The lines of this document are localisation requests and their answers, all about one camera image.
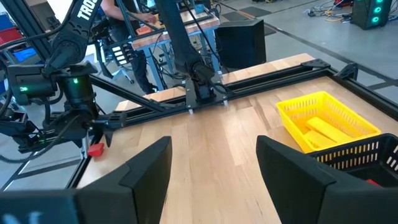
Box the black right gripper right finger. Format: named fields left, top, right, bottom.
left=256, top=135, right=386, bottom=224

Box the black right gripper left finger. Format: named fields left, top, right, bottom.
left=76, top=136, right=173, bottom=224

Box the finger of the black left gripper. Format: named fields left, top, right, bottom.
left=17, top=132, right=84, bottom=153
left=93, top=111, right=128, bottom=148

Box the red block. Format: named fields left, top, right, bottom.
left=87, top=142, right=106, bottom=158
left=364, top=178, right=382, bottom=188

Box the long yellow block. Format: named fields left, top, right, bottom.
left=305, top=116, right=354, bottom=144

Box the black diagonal brace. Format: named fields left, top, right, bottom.
left=89, top=74, right=170, bottom=113

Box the black plastic basket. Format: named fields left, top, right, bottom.
left=310, top=133, right=398, bottom=190

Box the person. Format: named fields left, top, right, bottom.
left=99, top=0, right=160, bottom=95

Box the blue storage bin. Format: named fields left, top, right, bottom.
left=11, top=46, right=39, bottom=63

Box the yellow plastic basket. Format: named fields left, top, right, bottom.
left=275, top=90, right=382, bottom=154

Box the orange item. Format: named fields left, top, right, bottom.
left=136, top=26, right=154, bottom=36

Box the red storage bin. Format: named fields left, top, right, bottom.
left=0, top=26, right=25, bottom=45

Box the wooden workbench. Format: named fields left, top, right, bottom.
left=130, top=8, right=221, bottom=91

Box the black computer box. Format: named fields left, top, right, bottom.
left=215, top=19, right=267, bottom=70

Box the dark floor mat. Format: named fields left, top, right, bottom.
left=238, top=6, right=274, bottom=19
left=221, top=11, right=248, bottom=22

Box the computer tower with green lights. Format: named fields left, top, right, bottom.
left=351, top=0, right=394, bottom=31

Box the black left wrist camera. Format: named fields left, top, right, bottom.
left=0, top=108, right=37, bottom=138

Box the black aluminium table rail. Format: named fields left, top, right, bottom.
left=118, top=65, right=335, bottom=127
left=328, top=70, right=398, bottom=121
left=66, top=136, right=95, bottom=190

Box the black frame post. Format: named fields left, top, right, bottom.
left=0, top=0, right=54, bottom=63

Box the black corner bracket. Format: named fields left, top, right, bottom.
left=300, top=58, right=331, bottom=71
left=336, top=62, right=359, bottom=81

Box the floor cable bundle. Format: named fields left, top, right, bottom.
left=303, top=1, right=354, bottom=23

